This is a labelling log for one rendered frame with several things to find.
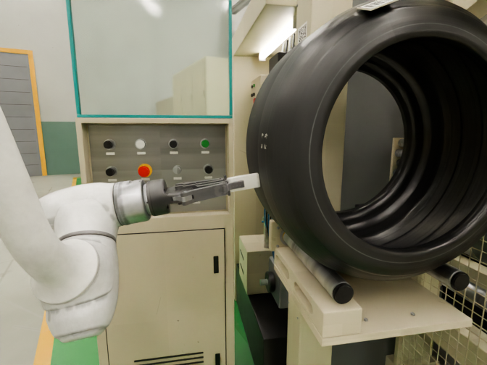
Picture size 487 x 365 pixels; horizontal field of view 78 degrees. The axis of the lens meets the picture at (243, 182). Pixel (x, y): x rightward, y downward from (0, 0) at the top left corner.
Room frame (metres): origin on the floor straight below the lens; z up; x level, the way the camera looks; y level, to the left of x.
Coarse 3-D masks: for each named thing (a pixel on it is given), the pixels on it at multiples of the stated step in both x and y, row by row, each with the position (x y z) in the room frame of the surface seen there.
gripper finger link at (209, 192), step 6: (210, 186) 0.59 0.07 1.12; (216, 186) 0.60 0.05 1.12; (186, 192) 0.57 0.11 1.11; (192, 192) 0.58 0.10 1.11; (198, 192) 0.58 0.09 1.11; (204, 192) 0.59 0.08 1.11; (210, 192) 0.59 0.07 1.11; (216, 192) 0.60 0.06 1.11; (192, 198) 0.58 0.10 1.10; (198, 198) 0.58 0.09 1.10; (204, 198) 0.59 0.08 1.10; (186, 204) 0.56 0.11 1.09
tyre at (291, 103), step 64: (320, 64) 0.55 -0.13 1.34; (384, 64) 0.88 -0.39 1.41; (448, 64) 0.79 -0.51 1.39; (256, 128) 0.66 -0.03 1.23; (320, 128) 0.54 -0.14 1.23; (448, 128) 0.86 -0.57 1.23; (256, 192) 0.76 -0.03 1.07; (320, 192) 0.54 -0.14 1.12; (384, 192) 0.90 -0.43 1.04; (448, 192) 0.80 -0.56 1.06; (320, 256) 0.58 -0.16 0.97; (384, 256) 0.57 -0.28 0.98; (448, 256) 0.60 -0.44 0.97
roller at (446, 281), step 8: (448, 264) 0.65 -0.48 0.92; (432, 272) 0.67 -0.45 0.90; (440, 272) 0.64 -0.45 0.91; (448, 272) 0.63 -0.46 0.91; (456, 272) 0.62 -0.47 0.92; (464, 272) 0.62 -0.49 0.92; (440, 280) 0.65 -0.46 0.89; (448, 280) 0.62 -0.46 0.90; (456, 280) 0.61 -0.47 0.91; (464, 280) 0.61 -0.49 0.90; (456, 288) 0.61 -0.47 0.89; (464, 288) 0.61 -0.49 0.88
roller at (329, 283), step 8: (288, 240) 0.84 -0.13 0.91; (296, 248) 0.78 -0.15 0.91; (304, 256) 0.72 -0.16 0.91; (304, 264) 0.72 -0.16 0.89; (312, 264) 0.67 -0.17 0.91; (320, 264) 0.66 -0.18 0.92; (312, 272) 0.66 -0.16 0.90; (320, 272) 0.63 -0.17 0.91; (328, 272) 0.62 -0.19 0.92; (336, 272) 0.62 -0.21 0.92; (320, 280) 0.62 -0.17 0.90; (328, 280) 0.59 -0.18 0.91; (336, 280) 0.58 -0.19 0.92; (344, 280) 0.58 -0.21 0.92; (328, 288) 0.58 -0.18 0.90; (336, 288) 0.56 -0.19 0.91; (344, 288) 0.56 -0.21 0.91; (352, 288) 0.57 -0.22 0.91; (336, 296) 0.56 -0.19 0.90; (344, 296) 0.56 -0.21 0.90; (352, 296) 0.57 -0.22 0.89
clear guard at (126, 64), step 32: (96, 0) 1.10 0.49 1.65; (128, 0) 1.12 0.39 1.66; (160, 0) 1.13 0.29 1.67; (192, 0) 1.15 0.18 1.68; (224, 0) 1.17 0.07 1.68; (96, 32) 1.10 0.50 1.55; (128, 32) 1.11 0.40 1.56; (160, 32) 1.13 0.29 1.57; (192, 32) 1.15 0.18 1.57; (224, 32) 1.17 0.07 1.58; (96, 64) 1.09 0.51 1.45; (128, 64) 1.11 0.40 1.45; (160, 64) 1.13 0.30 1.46; (192, 64) 1.15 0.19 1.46; (224, 64) 1.17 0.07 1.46; (96, 96) 1.09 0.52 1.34; (128, 96) 1.11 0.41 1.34; (160, 96) 1.13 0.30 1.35; (192, 96) 1.15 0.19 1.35; (224, 96) 1.17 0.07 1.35
